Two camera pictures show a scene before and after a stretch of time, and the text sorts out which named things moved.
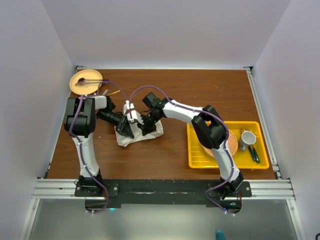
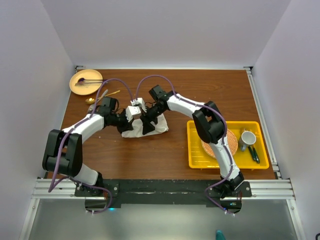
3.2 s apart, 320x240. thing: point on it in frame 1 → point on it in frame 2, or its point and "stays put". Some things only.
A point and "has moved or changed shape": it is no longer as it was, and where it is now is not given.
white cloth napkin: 123,140 has moved or changed shape
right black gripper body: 149,121 stays put
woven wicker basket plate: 232,144 stays put
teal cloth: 220,235 stays put
